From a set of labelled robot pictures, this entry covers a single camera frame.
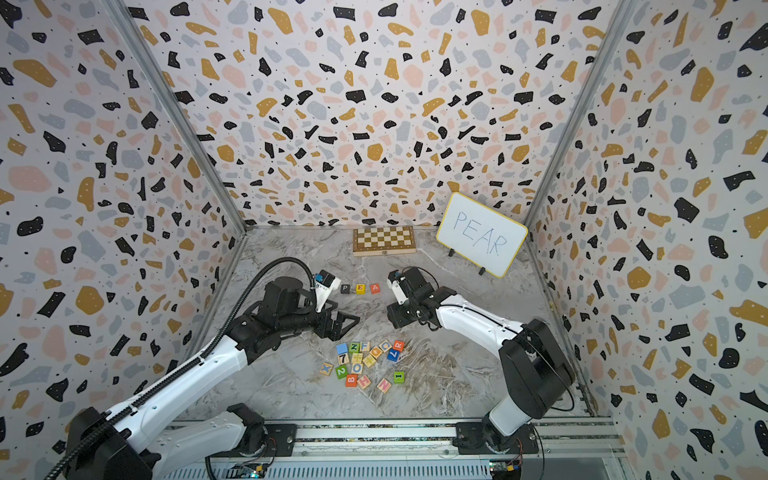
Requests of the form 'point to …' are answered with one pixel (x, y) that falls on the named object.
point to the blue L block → (393, 355)
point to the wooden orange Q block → (376, 352)
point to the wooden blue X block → (326, 368)
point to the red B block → (351, 380)
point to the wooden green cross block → (357, 358)
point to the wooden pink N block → (384, 385)
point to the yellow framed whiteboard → (481, 235)
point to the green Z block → (355, 347)
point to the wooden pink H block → (364, 382)
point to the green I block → (399, 377)
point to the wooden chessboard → (386, 241)
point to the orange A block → (375, 289)
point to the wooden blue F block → (364, 346)
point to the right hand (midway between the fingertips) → (396, 314)
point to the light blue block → (341, 349)
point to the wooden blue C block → (385, 346)
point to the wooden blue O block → (357, 368)
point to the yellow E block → (360, 289)
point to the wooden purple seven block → (343, 359)
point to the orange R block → (398, 345)
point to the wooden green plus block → (368, 361)
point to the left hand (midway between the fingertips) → (350, 312)
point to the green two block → (342, 371)
